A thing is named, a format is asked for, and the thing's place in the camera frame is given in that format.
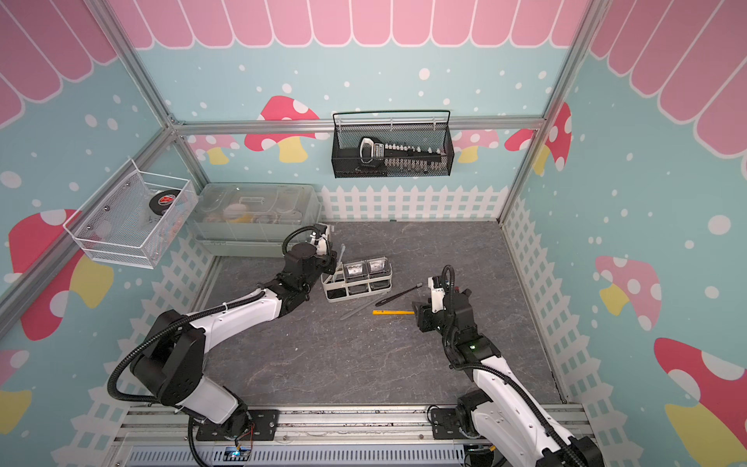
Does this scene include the beige toothbrush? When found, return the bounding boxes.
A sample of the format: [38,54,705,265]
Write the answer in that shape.
[333,243,346,275]

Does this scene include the yellow toothbrush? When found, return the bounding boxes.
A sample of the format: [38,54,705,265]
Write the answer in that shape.
[372,309,415,316]

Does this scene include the grey toothbrush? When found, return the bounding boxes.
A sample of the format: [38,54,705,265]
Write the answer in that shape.
[340,297,382,321]

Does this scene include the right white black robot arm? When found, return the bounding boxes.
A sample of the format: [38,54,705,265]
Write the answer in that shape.
[414,276,604,466]

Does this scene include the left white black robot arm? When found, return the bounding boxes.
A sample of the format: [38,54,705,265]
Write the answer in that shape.
[107,224,338,437]

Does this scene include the black toothbrush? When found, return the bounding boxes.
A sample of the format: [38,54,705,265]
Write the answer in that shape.
[375,282,423,307]

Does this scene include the beige toothbrush holder rack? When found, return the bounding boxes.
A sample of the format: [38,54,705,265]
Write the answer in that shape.
[322,257,393,303]

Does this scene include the socket bit set holder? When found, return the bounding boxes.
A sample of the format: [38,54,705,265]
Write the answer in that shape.
[355,137,449,176]

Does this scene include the green storage box clear lid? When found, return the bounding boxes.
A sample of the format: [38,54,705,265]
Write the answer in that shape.
[188,183,322,258]

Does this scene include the black red tape roll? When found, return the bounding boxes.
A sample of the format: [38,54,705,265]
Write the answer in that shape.
[148,189,181,216]

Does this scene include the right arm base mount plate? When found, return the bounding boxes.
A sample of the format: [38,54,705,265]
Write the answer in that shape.
[426,405,480,440]

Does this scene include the black wire wall basket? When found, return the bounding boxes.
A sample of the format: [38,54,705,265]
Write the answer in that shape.
[331,110,454,178]

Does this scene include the white wire wall basket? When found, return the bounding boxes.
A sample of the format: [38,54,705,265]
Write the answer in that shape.
[63,160,198,270]

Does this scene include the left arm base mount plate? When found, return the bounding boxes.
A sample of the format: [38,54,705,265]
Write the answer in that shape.
[196,409,280,442]

